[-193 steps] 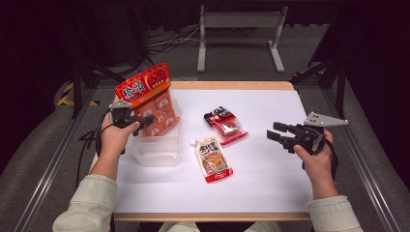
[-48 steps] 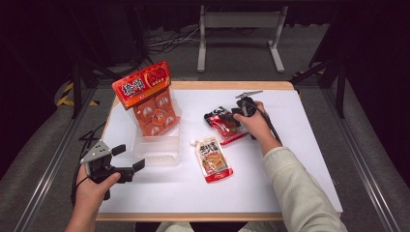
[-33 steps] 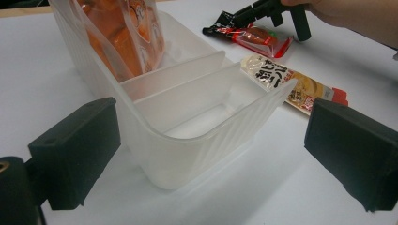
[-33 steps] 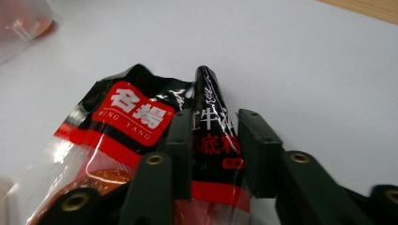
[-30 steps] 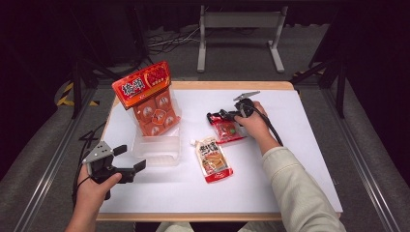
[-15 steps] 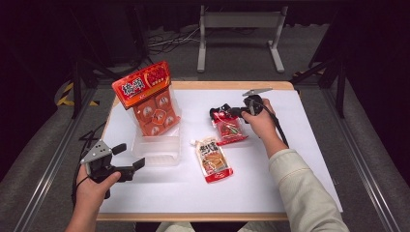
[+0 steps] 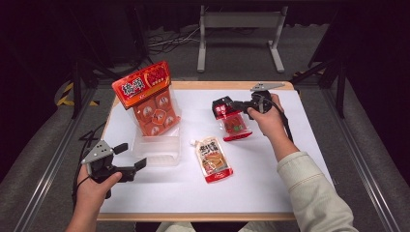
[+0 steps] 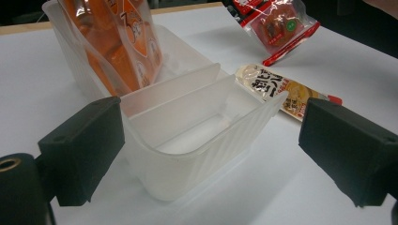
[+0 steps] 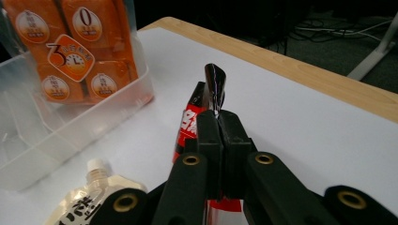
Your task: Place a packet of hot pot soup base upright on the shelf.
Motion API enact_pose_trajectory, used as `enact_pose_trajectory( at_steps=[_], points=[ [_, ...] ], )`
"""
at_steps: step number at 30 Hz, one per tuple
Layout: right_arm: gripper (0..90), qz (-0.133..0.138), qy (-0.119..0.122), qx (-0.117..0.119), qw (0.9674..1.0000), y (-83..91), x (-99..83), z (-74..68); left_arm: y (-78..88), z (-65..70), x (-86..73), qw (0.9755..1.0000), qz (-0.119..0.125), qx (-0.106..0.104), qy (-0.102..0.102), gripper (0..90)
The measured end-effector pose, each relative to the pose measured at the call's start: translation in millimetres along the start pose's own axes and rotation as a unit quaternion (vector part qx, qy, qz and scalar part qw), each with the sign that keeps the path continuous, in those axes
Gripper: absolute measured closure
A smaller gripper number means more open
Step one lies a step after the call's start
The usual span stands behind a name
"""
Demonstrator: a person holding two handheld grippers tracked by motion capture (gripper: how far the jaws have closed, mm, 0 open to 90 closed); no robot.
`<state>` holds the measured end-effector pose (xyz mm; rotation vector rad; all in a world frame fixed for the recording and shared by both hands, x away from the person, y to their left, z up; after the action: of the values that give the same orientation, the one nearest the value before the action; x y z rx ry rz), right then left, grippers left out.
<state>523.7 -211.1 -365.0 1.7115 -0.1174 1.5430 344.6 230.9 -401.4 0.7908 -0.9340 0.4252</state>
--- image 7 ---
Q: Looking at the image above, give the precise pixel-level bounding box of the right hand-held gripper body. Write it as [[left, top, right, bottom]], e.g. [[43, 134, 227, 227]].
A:
[[246, 82, 286, 121]]

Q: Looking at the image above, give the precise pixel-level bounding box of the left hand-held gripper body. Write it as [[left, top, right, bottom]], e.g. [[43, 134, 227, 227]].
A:
[[80, 139, 137, 200]]

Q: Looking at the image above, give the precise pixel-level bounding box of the small red black snack packet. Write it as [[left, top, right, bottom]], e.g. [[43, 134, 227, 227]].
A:
[[211, 95, 253, 142]]

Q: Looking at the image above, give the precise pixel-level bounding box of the clear plastic container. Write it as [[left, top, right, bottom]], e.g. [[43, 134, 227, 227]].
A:
[[132, 96, 183, 167]]

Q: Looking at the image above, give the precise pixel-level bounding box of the beige red spouted pouch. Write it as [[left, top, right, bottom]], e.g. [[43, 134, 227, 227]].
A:
[[190, 136, 234, 185]]

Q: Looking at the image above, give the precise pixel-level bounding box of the large orange snack packet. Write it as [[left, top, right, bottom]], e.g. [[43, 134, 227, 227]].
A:
[[111, 60, 182, 137]]

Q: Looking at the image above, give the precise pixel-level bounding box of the person's right hand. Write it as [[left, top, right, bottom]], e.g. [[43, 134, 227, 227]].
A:
[[246, 93, 289, 138]]

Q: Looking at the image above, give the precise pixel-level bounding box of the person's left hand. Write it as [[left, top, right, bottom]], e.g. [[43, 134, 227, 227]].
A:
[[75, 163, 124, 223]]

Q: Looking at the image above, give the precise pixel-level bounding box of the white table mat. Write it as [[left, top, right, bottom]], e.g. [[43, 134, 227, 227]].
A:
[[100, 89, 335, 215]]

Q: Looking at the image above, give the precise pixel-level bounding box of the yellow black hazard tape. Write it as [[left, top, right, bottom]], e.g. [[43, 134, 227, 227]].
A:
[[56, 81, 100, 107]]

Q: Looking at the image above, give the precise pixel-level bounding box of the black tripod stand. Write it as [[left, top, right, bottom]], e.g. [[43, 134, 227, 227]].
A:
[[69, 6, 153, 120], [289, 9, 349, 120]]

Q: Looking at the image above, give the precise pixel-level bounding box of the left hand-held gripper cable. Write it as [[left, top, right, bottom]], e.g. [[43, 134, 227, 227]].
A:
[[71, 121, 108, 211]]

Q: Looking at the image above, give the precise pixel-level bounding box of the hand-held gripper cable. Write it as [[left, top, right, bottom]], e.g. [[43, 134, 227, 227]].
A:
[[269, 96, 295, 143], [71, 121, 108, 211]]

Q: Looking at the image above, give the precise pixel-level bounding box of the right hand-held gripper cable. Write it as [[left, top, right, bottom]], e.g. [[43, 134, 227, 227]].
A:
[[269, 96, 295, 143]]

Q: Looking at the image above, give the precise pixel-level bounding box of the aluminium floor rail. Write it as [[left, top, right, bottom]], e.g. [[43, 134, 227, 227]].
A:
[[322, 88, 402, 232], [13, 88, 98, 232]]

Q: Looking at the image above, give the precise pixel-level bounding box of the grey metal stand frame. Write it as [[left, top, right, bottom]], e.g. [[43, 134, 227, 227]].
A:
[[196, 5, 289, 73]]

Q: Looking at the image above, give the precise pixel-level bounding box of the bundle of floor cables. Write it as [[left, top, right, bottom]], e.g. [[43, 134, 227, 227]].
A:
[[146, 27, 202, 56]]

